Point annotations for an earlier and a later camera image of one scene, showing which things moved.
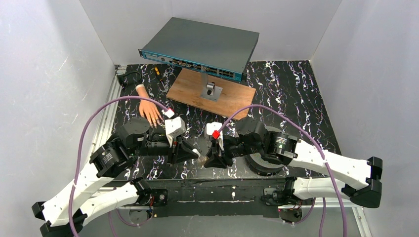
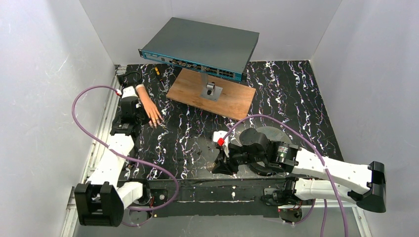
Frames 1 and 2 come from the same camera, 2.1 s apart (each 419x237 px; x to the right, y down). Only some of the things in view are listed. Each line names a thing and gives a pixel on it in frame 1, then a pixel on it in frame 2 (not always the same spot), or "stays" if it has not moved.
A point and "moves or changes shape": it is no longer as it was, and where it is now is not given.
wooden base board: [235, 95] stays
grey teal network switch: [206, 47] stays
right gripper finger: [214, 144] to [220, 158]
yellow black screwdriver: [159, 74] stays
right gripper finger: [216, 161] to [222, 167]
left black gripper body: [175, 149] to [130, 106]
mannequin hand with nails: [150, 108] stays
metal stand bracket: [209, 90] stays
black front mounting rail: [231, 197] stays
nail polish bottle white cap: [202, 160] moves or changes shape
